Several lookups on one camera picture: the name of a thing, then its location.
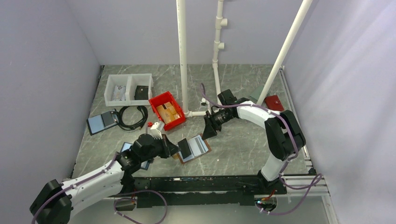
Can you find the red plastic bin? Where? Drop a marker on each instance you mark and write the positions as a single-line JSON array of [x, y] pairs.
[[162, 99]]

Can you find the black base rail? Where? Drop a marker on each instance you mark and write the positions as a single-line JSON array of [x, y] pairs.
[[200, 190]]

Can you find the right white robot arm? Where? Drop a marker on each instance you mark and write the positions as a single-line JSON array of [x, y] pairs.
[[284, 135]]

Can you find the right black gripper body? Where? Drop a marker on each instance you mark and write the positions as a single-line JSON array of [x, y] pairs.
[[222, 116]]

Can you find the white divided tray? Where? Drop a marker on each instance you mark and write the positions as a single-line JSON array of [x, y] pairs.
[[130, 81]]

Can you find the brown leather card holder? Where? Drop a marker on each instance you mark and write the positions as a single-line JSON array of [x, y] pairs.
[[198, 146]]

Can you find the patterned card in tray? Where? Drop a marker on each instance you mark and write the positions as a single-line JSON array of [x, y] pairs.
[[119, 93]]

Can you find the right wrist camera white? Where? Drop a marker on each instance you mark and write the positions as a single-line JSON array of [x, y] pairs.
[[205, 103]]

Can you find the blue card holder open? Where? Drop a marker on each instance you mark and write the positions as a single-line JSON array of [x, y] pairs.
[[127, 150]]

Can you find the red card holder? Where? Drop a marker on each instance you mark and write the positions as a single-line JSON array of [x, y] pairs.
[[273, 102]]

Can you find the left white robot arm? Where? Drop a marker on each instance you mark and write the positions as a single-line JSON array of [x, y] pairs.
[[58, 202]]

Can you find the brown items in bin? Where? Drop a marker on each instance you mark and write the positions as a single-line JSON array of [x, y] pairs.
[[167, 112]]

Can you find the white PVC pipe frame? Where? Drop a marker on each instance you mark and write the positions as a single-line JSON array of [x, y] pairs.
[[218, 45]]

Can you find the black card in tray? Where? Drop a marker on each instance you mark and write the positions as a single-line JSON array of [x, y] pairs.
[[141, 92]]

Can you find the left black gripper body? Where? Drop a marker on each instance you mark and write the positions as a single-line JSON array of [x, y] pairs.
[[159, 148]]

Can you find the green card holder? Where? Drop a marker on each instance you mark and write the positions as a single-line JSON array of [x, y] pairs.
[[256, 93]]

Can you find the grey blue card holder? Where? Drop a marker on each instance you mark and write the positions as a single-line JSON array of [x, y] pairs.
[[101, 122]]

